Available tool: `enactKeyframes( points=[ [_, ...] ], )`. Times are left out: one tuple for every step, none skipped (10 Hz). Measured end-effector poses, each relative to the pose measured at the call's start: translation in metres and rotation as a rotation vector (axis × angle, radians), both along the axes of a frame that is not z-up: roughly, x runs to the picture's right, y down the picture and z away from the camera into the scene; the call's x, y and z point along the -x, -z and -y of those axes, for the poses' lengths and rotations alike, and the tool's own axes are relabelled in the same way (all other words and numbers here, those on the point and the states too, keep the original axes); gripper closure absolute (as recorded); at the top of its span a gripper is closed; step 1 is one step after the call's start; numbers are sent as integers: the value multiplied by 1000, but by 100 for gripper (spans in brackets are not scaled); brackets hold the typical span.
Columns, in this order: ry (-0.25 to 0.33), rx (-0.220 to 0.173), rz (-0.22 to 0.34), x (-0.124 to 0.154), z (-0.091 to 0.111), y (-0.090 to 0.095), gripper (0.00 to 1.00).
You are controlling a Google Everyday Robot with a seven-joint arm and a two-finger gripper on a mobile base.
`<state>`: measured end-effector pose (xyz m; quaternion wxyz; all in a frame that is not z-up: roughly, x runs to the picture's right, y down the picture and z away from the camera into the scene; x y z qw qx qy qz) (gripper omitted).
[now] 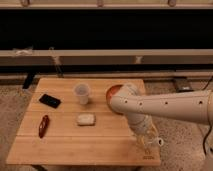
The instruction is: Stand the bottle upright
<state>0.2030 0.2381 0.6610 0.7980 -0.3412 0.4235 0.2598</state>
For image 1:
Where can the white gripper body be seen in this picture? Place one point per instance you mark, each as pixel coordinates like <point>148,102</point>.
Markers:
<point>149,128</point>

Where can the clear plastic bottle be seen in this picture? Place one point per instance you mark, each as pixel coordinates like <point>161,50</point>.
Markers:
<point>149,140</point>

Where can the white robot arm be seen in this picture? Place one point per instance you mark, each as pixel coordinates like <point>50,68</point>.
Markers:
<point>126,99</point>

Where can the orange bowl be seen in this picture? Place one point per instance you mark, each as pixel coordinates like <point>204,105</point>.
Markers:
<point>110,92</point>

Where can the black power box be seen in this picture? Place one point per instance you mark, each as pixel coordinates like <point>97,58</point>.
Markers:
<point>182,84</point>

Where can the white sponge block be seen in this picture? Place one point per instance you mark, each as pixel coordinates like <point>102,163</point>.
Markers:
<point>86,119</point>

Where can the clear plastic cup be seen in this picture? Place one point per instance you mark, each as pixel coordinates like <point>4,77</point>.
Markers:
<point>82,92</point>

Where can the wooden table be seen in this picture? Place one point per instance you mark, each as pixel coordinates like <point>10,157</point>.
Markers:
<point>108,142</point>

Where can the red chili pepper toy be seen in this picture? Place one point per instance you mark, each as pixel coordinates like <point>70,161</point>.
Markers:
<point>43,126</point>

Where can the black smartphone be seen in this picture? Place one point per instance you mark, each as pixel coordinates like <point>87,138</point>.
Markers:
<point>50,101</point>

